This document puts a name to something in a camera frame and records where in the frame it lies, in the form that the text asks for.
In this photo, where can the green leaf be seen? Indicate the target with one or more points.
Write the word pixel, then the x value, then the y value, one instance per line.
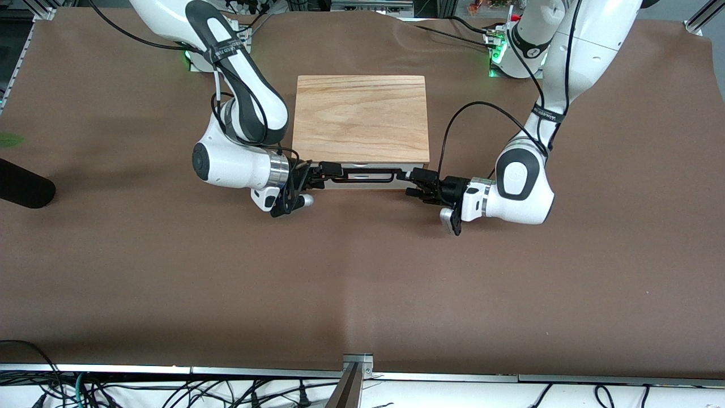
pixel 10 140

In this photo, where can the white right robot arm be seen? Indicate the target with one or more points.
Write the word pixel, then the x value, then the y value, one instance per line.
pixel 238 164

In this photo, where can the white-fronted wooden drawer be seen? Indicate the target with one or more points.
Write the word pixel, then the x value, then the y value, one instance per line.
pixel 368 186
pixel 362 174

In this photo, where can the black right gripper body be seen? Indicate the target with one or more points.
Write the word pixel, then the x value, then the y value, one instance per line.
pixel 301 175

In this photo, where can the brown table mat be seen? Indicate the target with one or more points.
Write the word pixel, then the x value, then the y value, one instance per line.
pixel 170 283

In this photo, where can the metal table edge bracket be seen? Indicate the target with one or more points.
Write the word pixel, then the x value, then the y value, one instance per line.
pixel 354 374

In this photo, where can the aluminium table edge rail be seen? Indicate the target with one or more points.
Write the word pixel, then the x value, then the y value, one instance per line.
pixel 113 369

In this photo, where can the wooden drawer cabinet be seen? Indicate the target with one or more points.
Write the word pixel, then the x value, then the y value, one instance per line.
pixel 359 119

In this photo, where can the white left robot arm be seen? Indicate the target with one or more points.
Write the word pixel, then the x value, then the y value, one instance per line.
pixel 524 192

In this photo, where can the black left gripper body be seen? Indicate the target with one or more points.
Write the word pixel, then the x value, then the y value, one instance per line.
pixel 451 188

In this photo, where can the aluminium frame profile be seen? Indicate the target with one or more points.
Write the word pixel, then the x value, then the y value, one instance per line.
pixel 702 17
pixel 20 62
pixel 371 5

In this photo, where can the black cylindrical object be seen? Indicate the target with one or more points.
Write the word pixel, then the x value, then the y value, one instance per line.
pixel 25 184

